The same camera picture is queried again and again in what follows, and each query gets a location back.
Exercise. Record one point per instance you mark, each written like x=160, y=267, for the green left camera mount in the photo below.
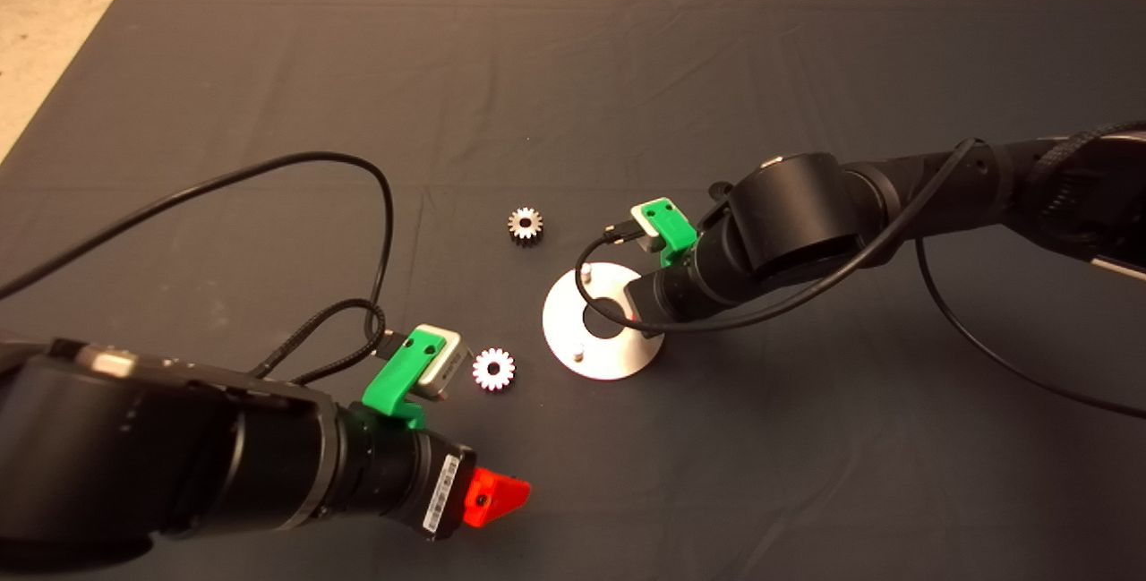
x=394, y=380

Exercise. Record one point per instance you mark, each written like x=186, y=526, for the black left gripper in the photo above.
x=398, y=478

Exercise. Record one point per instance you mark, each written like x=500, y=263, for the silver left camera box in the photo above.
x=452, y=366

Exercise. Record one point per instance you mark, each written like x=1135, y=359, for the silver right camera box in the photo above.
x=643, y=225

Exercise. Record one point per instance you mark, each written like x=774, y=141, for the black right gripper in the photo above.
x=676, y=290

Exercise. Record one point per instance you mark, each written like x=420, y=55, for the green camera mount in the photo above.
x=394, y=380
x=671, y=230

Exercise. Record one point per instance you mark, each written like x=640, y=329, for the silver camera box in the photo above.
x=643, y=225
x=452, y=366

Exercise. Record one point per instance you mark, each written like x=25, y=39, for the round metal carrier plate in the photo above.
x=560, y=321

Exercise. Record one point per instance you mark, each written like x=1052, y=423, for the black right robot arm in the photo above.
x=806, y=218

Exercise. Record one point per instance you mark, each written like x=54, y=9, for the green right camera mount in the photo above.
x=671, y=230

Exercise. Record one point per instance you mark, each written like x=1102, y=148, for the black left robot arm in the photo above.
x=134, y=465

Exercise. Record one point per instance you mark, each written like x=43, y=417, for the dark grey table cloth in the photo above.
x=627, y=71

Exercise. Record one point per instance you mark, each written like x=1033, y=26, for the steel planetary gear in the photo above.
x=515, y=227
x=504, y=370

